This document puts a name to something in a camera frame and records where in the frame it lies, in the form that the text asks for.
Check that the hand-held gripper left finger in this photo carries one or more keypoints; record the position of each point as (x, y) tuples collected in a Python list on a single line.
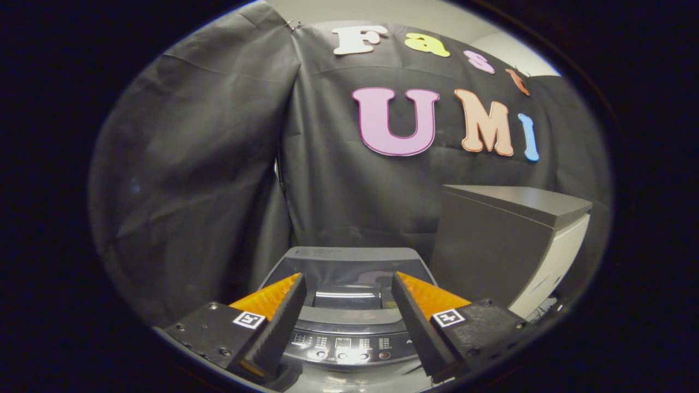
[(276, 327)]

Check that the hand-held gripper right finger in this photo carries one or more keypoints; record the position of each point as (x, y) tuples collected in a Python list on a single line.
[(418, 322)]

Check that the grey washing machine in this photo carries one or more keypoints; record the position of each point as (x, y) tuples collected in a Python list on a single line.
[(349, 349)]

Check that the beige cabinet with dark top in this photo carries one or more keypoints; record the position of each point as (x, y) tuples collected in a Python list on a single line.
[(491, 245)]

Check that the black backdrop cloth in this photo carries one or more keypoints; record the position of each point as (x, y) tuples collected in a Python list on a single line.
[(191, 164)]

